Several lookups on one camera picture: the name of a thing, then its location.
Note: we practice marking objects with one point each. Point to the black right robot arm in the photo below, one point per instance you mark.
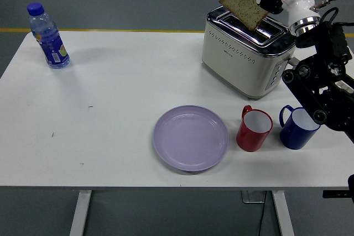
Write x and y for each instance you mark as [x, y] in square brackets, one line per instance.
[315, 81]

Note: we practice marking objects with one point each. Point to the blue-capped water bottle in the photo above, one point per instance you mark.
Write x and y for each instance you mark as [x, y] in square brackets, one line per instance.
[52, 45]

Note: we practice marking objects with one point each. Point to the grey bracket under table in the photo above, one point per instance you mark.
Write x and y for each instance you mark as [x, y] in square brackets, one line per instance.
[250, 196]

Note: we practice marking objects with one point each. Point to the cream and chrome toaster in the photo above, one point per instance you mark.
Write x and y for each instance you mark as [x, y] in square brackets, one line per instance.
[235, 62]

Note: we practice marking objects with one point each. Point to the purple plate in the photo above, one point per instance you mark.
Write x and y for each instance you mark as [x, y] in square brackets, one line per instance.
[190, 138]

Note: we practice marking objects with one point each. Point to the blue mug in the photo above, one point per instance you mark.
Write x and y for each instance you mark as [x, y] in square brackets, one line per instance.
[293, 138]

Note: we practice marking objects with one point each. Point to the white table leg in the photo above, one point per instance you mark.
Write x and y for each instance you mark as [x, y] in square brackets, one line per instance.
[80, 214]
[283, 214]

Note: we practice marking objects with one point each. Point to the black table control panel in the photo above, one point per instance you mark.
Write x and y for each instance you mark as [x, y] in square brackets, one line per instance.
[336, 194]

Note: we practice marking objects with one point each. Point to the red mug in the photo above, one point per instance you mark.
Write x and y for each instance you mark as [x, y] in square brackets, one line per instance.
[250, 139]

